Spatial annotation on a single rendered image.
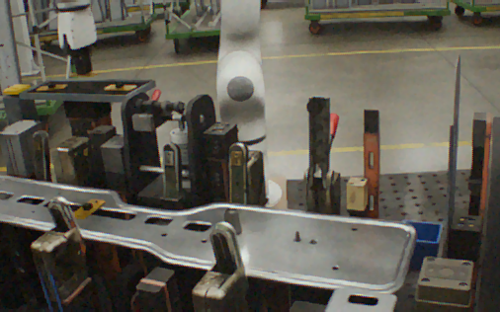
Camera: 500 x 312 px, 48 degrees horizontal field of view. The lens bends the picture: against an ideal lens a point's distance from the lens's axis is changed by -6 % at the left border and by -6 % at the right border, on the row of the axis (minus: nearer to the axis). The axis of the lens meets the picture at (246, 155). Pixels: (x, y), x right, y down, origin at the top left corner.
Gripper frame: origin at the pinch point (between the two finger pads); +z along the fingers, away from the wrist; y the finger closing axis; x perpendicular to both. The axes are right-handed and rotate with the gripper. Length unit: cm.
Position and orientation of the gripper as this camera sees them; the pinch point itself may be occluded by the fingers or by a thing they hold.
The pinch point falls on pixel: (83, 65)
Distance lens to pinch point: 159.8
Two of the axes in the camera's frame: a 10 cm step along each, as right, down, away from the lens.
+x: 8.8, 1.1, -4.6
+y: -4.6, 3.8, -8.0
